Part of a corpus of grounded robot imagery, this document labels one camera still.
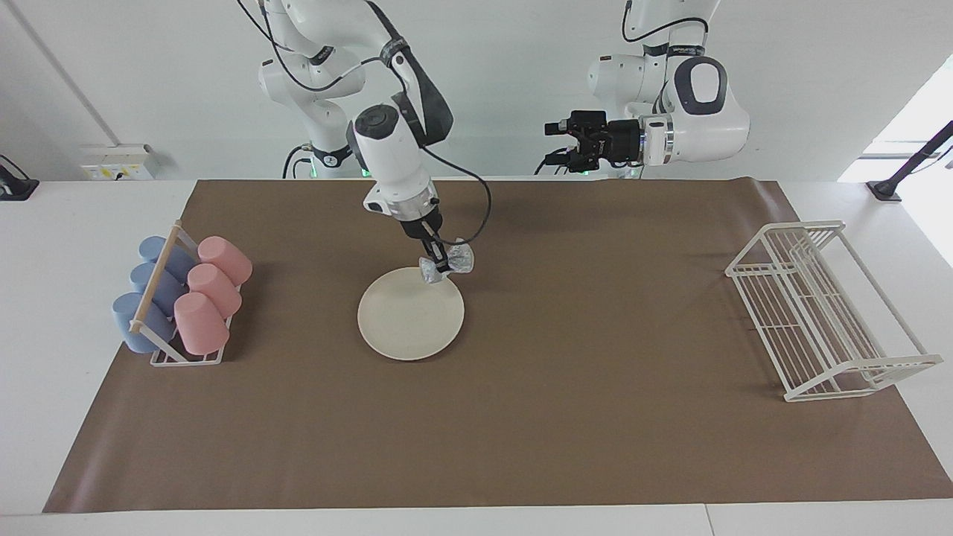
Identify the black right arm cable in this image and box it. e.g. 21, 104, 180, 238
237, 0, 494, 248

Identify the white wall socket box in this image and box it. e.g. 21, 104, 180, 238
80, 144, 159, 182

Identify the black base cable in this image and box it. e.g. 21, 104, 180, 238
533, 147, 576, 176
281, 144, 315, 179

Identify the black angled stand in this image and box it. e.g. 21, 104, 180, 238
866, 119, 953, 202

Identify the black table clamp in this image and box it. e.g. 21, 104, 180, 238
0, 154, 39, 202

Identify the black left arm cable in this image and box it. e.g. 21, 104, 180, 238
622, 0, 708, 45

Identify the brown table mat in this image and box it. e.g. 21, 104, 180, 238
42, 177, 953, 514

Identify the blue plastic cup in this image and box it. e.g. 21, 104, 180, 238
112, 293, 178, 354
130, 262, 188, 317
138, 236, 198, 282

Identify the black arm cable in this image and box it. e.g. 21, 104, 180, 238
237, 0, 494, 248
622, 0, 708, 45

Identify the cream round plate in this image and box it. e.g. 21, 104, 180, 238
357, 267, 465, 363

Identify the clear plastic wrap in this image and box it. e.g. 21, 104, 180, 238
418, 240, 475, 285

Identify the pink plastic cup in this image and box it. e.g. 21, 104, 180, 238
173, 292, 230, 356
197, 236, 253, 287
187, 264, 243, 319

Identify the white wire dish rack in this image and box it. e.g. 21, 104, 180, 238
725, 220, 944, 403

